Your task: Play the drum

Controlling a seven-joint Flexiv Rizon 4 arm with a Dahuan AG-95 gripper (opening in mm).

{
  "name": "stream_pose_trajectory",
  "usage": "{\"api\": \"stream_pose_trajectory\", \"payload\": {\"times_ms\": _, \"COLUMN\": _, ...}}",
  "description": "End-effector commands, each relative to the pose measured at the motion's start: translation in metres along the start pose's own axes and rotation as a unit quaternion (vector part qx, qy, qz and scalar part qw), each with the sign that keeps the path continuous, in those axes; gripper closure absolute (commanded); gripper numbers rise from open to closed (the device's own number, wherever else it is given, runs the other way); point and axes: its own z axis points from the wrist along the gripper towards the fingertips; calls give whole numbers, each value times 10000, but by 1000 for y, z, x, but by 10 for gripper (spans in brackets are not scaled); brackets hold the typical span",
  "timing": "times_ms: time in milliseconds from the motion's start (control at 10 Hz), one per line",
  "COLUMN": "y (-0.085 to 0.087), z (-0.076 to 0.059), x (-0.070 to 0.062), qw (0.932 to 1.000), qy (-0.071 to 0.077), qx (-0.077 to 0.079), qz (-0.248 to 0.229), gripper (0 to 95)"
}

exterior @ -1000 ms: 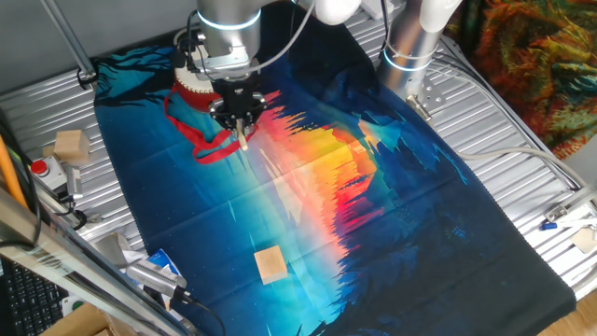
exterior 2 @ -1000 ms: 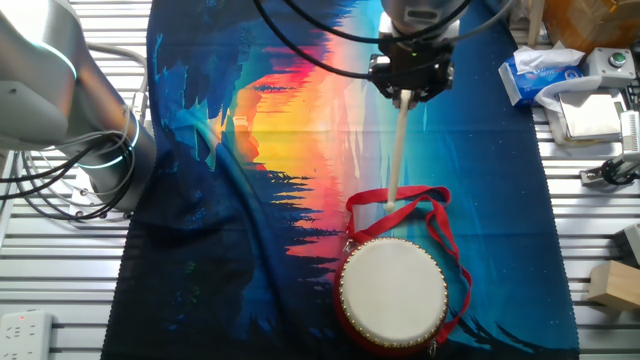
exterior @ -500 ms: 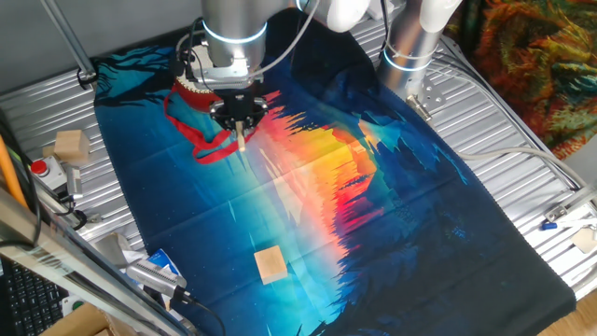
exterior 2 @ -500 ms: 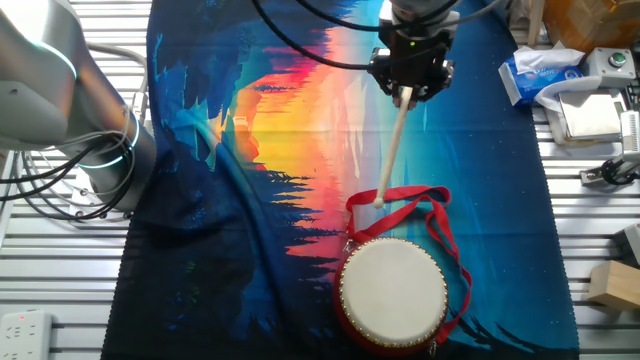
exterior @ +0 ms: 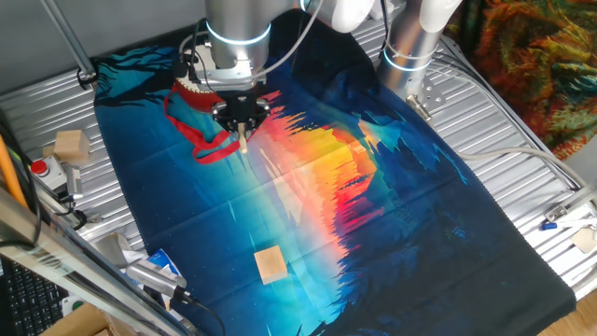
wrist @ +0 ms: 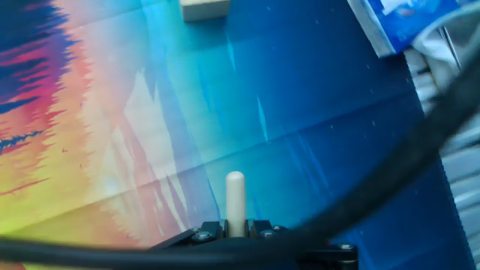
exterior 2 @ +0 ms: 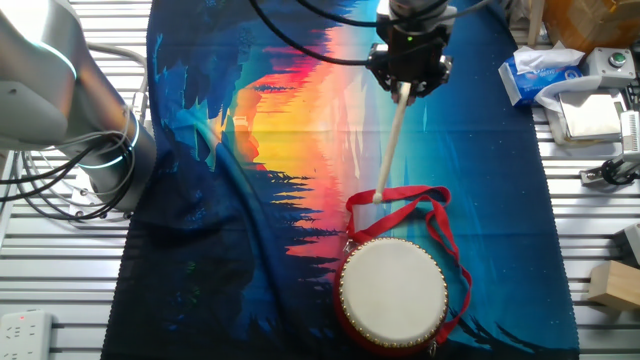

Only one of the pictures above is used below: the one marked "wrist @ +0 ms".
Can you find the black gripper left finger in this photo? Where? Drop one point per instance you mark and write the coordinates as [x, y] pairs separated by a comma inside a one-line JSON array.
[[198, 234]]

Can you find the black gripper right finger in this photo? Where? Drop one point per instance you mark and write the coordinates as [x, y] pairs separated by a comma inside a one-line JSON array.
[[268, 233]]

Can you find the pale wooden drumstick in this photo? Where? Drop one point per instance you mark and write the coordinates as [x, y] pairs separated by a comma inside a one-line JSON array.
[[235, 202]]

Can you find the sunset forest printed tablecloth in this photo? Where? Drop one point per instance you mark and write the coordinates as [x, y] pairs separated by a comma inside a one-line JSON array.
[[300, 112]]

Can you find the small wooden stick rest block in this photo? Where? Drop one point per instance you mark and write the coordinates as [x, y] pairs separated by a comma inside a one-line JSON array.
[[204, 9]]

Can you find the blue tissue pack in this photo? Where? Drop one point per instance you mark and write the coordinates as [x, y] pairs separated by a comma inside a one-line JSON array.
[[397, 26]]

